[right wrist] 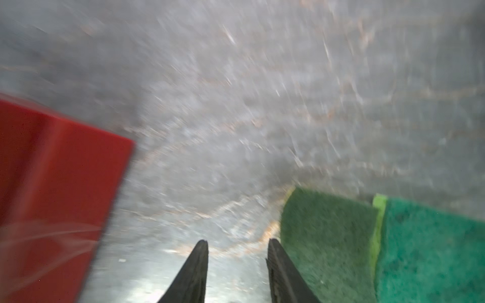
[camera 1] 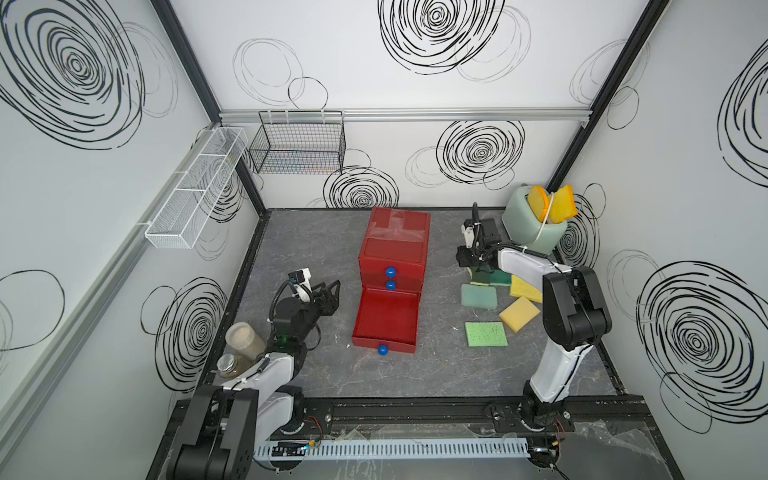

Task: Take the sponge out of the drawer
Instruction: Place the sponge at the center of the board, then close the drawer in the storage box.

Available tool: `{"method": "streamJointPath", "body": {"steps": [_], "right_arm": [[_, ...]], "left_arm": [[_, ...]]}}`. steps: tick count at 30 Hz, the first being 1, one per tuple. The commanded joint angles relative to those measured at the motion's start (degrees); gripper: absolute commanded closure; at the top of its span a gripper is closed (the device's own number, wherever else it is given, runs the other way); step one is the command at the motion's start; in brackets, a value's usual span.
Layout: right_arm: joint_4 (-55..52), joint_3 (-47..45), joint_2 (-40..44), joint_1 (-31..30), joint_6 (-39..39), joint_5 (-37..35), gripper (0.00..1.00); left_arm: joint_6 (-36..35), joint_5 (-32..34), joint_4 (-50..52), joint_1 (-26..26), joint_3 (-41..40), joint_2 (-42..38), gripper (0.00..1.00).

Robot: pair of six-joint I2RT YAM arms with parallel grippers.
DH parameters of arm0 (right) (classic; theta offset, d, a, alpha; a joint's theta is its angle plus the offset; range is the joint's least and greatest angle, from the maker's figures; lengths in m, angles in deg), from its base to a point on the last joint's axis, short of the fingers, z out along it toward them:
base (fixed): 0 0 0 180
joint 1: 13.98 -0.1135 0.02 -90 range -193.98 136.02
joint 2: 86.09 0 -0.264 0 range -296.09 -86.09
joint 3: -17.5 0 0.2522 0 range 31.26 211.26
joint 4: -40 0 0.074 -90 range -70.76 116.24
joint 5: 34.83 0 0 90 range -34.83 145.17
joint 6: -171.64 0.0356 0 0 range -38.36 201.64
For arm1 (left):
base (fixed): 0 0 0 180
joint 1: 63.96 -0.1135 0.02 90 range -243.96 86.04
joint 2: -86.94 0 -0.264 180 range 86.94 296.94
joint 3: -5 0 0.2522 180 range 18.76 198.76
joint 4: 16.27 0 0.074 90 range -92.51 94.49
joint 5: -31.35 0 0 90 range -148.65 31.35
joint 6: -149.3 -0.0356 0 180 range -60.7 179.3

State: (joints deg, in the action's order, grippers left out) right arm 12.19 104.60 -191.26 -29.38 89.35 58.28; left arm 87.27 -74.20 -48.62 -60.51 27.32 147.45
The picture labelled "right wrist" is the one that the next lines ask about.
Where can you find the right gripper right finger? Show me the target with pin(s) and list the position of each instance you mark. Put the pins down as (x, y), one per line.
(286, 283)

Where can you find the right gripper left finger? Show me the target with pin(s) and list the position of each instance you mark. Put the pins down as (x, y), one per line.
(189, 285)

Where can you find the dark green scouring pad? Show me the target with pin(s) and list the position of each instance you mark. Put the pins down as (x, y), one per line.
(328, 238)

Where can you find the green scouring sponge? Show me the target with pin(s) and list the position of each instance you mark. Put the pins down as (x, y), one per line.
(423, 254)

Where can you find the red drawer cabinet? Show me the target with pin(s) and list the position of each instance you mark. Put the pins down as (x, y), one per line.
(59, 178)

